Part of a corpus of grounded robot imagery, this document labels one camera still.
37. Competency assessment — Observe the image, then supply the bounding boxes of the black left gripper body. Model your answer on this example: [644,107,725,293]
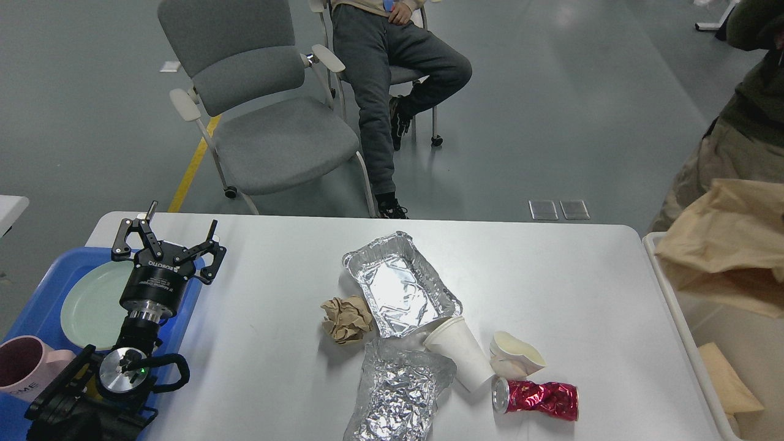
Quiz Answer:
[119,260,195,319]

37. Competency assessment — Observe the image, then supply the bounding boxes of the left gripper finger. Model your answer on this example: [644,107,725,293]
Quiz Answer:
[111,200,165,265]
[178,220,227,285]

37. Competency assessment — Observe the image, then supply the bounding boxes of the light green plate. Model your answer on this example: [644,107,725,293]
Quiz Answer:
[61,262,134,350]

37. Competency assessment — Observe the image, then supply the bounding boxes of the pink mug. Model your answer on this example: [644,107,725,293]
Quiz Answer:
[1,335,76,404]

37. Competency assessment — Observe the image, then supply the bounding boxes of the aluminium foil tray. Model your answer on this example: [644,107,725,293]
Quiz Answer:
[342,231,463,338]

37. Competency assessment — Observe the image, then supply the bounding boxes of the brown paper bag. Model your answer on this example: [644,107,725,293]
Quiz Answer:
[655,179,783,319]

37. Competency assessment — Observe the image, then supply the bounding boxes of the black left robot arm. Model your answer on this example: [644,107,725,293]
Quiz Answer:
[24,202,227,440]

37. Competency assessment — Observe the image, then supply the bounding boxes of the white side table corner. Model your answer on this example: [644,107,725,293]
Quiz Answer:
[0,195,30,237]

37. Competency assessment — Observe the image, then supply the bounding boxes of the crumpled brown paper ball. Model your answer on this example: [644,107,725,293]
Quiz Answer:
[321,296,374,344]

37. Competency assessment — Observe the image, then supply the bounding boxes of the empty grey chair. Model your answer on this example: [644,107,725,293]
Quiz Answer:
[157,1,378,217]

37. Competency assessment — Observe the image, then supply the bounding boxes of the crumpled aluminium foil sheet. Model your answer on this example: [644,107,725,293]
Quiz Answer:
[344,339,457,440]

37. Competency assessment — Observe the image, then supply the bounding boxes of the occupied grey chair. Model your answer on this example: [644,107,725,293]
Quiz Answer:
[308,1,443,147]

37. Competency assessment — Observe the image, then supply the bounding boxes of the seated person grey trousers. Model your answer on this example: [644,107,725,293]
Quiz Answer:
[330,1,472,219]

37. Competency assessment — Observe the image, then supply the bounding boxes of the crushed white paper cup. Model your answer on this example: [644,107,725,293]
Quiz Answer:
[489,331,547,380]

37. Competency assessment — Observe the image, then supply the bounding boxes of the metal floor plates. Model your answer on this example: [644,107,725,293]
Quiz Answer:
[527,199,591,221]

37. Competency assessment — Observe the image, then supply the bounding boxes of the crushed red can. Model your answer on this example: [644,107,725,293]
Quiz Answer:
[492,377,579,422]

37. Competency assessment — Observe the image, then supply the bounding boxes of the brown paper in bin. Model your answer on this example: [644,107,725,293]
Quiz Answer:
[698,342,764,415]

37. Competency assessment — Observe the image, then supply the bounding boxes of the beige plastic bin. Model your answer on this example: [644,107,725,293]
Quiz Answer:
[642,232,783,440]

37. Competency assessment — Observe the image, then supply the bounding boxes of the standing person green hoodie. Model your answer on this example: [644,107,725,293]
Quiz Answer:
[649,1,783,232]

